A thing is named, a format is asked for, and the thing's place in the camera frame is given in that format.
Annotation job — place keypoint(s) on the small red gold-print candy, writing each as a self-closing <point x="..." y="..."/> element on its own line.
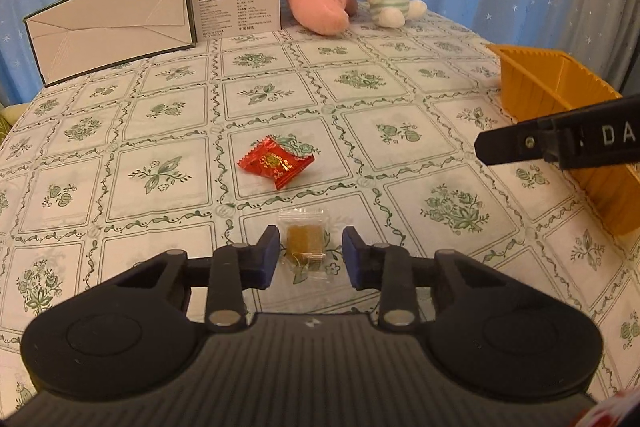
<point x="275" y="162"/>

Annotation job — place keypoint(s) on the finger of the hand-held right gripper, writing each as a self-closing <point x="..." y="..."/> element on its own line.
<point x="510" y="144"/>

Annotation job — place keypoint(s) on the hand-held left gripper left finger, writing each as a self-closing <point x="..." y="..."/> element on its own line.
<point x="270" y="258"/>

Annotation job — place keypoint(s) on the clear-wrapped brown candy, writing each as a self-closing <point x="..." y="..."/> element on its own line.
<point x="302" y="242"/>

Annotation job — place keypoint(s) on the beige flat cardboard box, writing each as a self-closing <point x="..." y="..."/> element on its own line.
<point x="110" y="27"/>

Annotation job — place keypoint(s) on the green patterned cushion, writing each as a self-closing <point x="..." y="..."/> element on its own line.
<point x="9" y="122"/>

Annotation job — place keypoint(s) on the red patterned cloth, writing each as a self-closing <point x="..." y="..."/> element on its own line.
<point x="617" y="409"/>

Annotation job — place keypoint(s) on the green floral tablecloth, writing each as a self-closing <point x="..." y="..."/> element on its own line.
<point x="150" y="132"/>

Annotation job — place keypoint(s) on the yellow ribbed plastic tray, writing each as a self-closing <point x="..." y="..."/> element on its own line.
<point x="540" y="82"/>

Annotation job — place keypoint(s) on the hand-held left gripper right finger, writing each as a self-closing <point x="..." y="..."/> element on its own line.
<point x="353" y="259"/>

